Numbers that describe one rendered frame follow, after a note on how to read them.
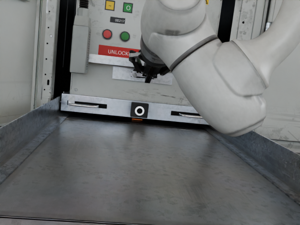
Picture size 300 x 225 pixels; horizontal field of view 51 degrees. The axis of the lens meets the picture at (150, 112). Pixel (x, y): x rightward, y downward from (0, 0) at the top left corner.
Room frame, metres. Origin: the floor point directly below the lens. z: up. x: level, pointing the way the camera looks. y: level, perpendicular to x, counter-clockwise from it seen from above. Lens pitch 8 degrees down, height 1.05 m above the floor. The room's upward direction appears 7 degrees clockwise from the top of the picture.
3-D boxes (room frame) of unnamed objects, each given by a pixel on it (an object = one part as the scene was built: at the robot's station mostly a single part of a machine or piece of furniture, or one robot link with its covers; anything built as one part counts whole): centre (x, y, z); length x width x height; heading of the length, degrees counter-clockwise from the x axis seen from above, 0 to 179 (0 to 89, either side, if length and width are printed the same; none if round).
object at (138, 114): (1.08, 0.04, 0.90); 0.06 x 0.03 x 0.05; 96
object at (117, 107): (1.12, 0.04, 0.89); 0.54 x 0.05 x 0.06; 96
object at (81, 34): (1.01, 0.24, 1.09); 0.08 x 0.05 x 0.17; 6
